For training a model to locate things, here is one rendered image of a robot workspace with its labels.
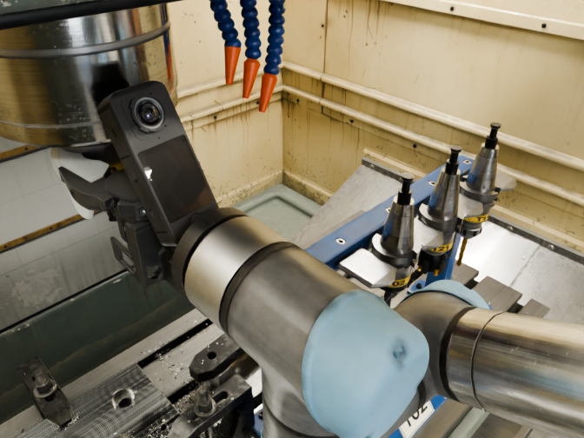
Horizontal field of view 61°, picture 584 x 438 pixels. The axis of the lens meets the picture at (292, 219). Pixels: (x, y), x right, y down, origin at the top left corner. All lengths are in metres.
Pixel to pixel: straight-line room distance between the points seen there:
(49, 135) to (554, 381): 0.38
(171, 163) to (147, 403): 0.50
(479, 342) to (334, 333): 0.14
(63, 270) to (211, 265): 0.79
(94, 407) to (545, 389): 0.63
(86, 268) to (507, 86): 1.04
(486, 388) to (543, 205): 1.03
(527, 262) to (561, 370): 1.04
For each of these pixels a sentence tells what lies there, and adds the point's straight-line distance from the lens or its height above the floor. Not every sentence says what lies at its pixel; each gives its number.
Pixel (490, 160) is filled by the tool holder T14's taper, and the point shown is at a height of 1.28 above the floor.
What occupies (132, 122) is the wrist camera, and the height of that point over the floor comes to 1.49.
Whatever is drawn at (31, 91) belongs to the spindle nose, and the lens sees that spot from 0.40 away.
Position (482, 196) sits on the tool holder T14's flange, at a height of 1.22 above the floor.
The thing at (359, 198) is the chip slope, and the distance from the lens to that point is 1.54.
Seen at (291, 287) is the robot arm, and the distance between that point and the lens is 0.29.
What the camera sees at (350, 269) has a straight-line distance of 0.63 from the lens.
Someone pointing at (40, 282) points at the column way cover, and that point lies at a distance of 1.09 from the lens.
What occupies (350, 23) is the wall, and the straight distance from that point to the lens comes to 1.55.
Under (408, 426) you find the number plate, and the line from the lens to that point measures 0.84.
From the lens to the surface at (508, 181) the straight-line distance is 0.88.
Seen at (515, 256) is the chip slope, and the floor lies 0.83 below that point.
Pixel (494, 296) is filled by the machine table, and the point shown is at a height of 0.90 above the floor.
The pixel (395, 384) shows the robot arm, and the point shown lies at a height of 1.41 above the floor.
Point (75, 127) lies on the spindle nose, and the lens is 0.40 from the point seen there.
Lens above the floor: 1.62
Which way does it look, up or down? 35 degrees down
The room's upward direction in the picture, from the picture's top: 1 degrees clockwise
